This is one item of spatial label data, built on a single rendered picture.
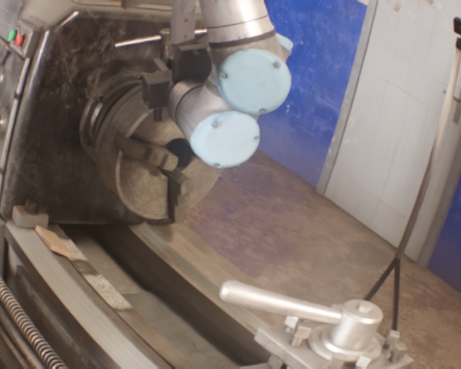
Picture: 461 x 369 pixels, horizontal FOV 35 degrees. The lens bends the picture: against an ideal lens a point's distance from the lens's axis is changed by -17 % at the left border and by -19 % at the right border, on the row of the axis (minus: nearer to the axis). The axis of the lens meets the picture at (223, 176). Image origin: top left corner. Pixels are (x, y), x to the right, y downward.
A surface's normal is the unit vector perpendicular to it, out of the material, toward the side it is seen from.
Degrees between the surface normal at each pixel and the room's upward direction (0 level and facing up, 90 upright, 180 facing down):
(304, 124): 90
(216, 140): 98
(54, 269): 36
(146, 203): 90
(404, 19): 90
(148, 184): 90
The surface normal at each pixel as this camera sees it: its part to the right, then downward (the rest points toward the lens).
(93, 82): 0.59, 0.43
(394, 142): -0.76, -0.02
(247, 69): 0.00, 0.39
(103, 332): -0.21, -0.74
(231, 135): 0.29, 0.52
